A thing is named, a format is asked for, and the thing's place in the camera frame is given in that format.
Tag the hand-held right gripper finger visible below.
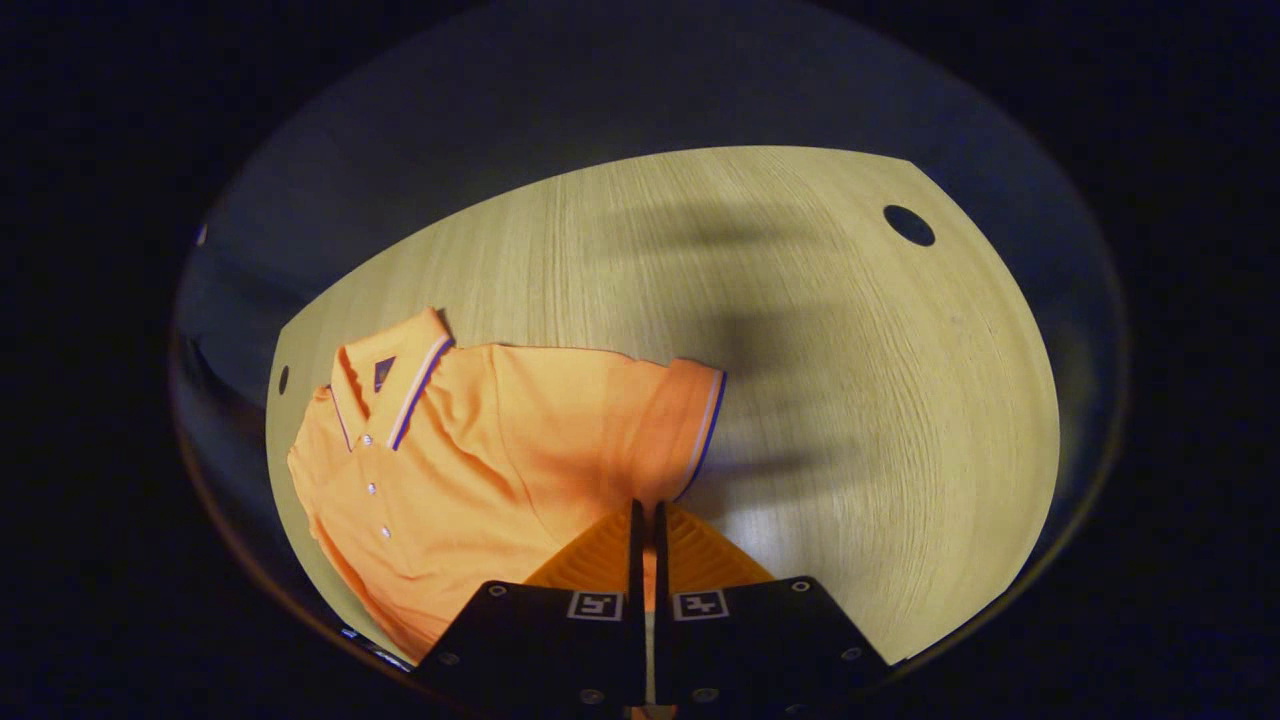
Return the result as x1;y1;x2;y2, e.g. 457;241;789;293
652;500;891;711
415;500;649;711

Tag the orange collared T-shirt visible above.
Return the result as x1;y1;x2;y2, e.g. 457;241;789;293
287;307;728;666

